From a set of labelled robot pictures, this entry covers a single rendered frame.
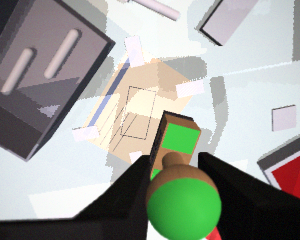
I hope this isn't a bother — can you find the beige paper card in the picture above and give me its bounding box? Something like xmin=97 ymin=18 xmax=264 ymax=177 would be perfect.
xmin=72 ymin=35 xmax=204 ymax=165

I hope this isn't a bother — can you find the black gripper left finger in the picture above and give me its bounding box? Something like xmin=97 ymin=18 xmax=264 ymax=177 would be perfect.
xmin=0 ymin=155 xmax=151 ymax=240

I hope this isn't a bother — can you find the brown rubber stamp with red knob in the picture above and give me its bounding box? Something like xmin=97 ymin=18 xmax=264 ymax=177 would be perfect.
xmin=205 ymin=227 xmax=221 ymax=240

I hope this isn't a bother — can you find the wooden stamp with green ball handle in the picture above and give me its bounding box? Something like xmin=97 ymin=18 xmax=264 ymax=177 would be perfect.
xmin=145 ymin=110 xmax=221 ymax=240

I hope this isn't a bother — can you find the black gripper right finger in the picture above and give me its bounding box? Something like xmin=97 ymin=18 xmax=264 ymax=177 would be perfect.
xmin=198 ymin=152 xmax=300 ymax=240

